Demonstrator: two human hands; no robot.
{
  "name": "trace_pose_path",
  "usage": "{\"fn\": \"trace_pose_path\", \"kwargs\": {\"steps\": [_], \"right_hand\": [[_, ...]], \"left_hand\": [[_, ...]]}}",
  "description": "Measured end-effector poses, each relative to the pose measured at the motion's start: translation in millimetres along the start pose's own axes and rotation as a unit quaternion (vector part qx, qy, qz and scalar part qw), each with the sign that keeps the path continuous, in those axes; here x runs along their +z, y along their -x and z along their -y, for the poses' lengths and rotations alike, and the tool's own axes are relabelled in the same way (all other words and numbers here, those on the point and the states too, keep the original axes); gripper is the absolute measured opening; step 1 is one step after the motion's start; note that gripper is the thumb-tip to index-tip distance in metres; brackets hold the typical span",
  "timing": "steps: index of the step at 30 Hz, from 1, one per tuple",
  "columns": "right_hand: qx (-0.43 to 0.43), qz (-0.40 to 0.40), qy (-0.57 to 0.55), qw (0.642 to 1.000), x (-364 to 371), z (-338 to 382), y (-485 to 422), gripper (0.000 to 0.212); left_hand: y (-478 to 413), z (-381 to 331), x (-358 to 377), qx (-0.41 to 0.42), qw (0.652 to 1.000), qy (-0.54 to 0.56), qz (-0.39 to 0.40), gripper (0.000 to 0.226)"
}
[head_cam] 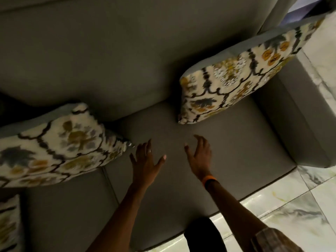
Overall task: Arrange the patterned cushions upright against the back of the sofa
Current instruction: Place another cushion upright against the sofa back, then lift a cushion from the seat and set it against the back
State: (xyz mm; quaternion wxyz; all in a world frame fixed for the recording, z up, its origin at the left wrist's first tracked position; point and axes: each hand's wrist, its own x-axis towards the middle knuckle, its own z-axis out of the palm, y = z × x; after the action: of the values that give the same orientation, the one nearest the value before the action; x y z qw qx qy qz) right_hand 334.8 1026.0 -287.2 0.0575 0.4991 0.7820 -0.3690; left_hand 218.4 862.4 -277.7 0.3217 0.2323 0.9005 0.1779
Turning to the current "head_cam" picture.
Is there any person's right hand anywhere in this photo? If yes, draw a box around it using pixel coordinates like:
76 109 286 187
184 134 212 180

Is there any person's left hand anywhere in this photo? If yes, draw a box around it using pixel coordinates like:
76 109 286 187
130 139 167 189

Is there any person's right forearm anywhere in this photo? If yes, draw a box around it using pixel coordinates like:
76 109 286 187
206 182 267 252

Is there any person's left forearm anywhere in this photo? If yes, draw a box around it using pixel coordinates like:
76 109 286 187
86 184 156 252

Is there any orange and black wristband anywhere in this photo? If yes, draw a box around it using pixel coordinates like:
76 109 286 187
202 175 218 190

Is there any person's dark trouser leg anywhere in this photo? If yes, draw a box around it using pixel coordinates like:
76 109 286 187
183 217 228 252

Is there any large floral patterned cushion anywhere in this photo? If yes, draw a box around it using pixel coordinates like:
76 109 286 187
178 12 332 125

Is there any grey fabric sofa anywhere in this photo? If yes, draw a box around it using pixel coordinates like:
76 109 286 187
0 0 336 252

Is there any plaid shirt sleeve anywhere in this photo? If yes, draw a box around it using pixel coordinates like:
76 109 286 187
251 227 305 252

